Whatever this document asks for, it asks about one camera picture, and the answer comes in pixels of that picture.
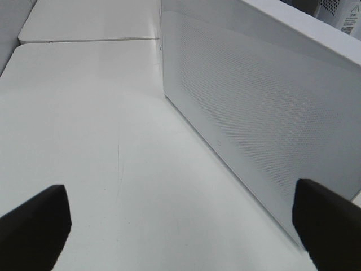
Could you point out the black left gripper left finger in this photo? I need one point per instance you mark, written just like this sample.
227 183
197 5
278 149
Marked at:
34 234

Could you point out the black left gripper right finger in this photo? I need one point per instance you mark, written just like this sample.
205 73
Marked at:
328 226

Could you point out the white microwave door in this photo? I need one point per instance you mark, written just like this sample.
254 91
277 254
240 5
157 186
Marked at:
273 91

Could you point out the white microwave oven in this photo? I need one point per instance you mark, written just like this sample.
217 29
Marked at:
344 15

